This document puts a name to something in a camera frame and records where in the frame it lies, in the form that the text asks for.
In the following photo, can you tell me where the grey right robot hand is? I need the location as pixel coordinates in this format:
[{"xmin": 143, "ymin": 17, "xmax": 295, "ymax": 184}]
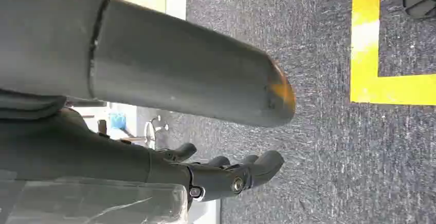
[{"xmin": 0, "ymin": 0, "xmax": 296, "ymax": 211}]

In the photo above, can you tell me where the office chair with silver base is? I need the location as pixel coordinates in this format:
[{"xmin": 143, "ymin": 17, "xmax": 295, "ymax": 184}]
[{"xmin": 97, "ymin": 115, "xmax": 169, "ymax": 150}]

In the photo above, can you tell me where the clear plastic sheet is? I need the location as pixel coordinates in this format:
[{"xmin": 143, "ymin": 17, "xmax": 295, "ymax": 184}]
[{"xmin": 0, "ymin": 171, "xmax": 189, "ymax": 224}]

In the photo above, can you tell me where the yellow floor tape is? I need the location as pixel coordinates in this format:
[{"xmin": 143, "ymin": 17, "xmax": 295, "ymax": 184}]
[{"xmin": 350, "ymin": 0, "xmax": 436, "ymax": 106}]

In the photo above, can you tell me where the blue object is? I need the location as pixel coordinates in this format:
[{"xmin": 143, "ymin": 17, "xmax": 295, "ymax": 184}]
[{"xmin": 110, "ymin": 111, "xmax": 128, "ymax": 130}]

